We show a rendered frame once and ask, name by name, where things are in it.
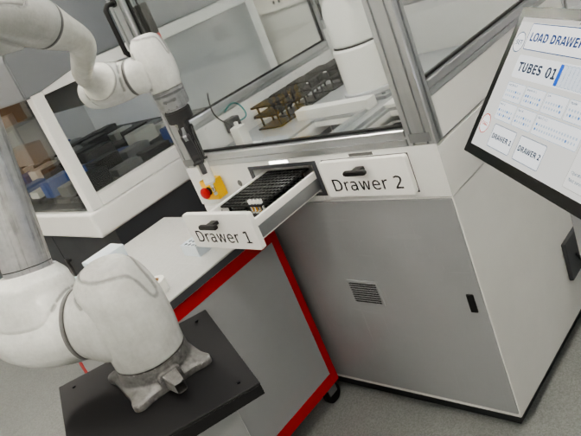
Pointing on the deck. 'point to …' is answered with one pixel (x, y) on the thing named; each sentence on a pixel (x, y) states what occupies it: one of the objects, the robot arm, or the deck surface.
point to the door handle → (115, 26)
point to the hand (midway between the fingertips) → (206, 172)
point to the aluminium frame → (430, 124)
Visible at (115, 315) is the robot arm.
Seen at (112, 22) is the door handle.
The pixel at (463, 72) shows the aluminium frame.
